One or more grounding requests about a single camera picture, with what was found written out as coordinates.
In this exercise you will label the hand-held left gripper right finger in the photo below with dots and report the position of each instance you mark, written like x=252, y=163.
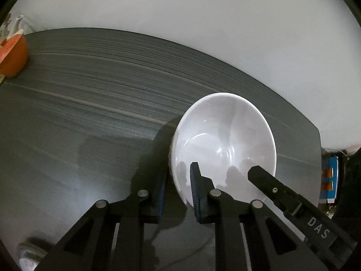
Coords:
x=194, y=190

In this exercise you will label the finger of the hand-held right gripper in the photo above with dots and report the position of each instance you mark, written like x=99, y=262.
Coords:
x=270, y=187

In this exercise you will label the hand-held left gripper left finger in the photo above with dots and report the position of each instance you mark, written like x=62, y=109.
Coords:
x=160, y=200

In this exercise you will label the blue floral plate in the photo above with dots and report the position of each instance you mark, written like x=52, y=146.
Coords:
x=222, y=135

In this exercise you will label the blue and orange box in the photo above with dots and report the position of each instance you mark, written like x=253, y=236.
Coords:
x=330, y=179

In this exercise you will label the white rounded object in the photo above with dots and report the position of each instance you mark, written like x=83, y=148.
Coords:
x=29, y=255

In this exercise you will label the orange bowl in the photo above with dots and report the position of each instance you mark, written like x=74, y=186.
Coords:
x=12, y=59

